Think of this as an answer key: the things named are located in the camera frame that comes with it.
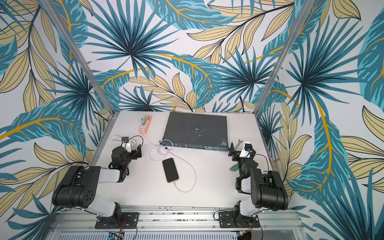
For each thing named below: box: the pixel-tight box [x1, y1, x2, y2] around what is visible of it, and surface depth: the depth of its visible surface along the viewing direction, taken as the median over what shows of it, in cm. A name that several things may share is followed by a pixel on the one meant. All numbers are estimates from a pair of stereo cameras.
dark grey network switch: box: [160, 112, 229, 152], surface depth 105 cm
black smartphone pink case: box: [162, 157, 179, 183], surface depth 92 cm
